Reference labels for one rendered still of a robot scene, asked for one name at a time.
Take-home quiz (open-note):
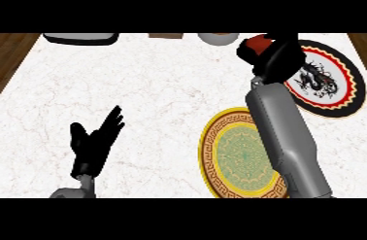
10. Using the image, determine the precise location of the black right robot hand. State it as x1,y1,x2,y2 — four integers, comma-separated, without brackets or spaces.
236,32,308,86

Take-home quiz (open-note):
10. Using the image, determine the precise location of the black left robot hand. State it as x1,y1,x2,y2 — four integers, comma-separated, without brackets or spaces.
69,105,127,182

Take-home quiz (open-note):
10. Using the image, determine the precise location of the red bell pepper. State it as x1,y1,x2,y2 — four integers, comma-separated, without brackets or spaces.
245,36,276,56

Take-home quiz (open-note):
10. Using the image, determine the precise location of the black red dragon plate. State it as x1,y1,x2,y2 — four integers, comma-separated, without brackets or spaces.
283,39,367,119

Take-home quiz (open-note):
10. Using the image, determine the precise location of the yellow green patterned plate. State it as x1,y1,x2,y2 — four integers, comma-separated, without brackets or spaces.
198,106,291,199

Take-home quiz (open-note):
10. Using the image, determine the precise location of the grey round bowl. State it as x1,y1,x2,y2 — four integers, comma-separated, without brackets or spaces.
196,33,240,47

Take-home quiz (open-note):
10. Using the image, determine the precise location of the brown wooden block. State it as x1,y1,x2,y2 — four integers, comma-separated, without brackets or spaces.
148,33,184,40

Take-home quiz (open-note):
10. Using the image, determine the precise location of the black rimmed grey tray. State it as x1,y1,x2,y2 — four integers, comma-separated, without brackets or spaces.
41,33,121,47

